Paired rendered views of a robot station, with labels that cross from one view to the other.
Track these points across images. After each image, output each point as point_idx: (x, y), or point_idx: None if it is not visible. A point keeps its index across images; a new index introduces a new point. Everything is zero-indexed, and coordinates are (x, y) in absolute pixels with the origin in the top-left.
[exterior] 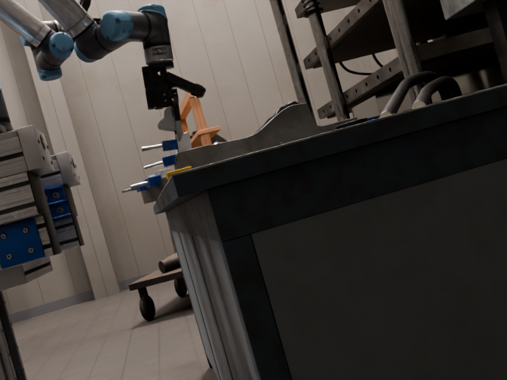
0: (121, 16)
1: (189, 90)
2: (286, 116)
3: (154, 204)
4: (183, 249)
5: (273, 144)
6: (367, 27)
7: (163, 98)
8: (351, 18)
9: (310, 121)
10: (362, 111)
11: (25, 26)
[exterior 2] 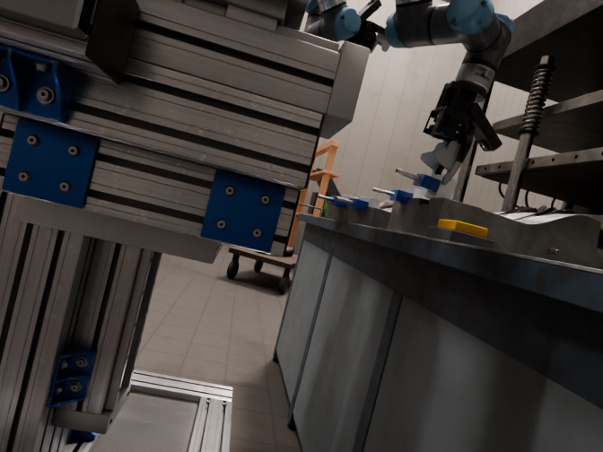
0: (488, 3)
1: (486, 135)
2: (573, 223)
3: (312, 215)
4: (327, 272)
5: (544, 247)
6: (585, 171)
7: (456, 128)
8: (584, 156)
9: (593, 244)
10: None
11: None
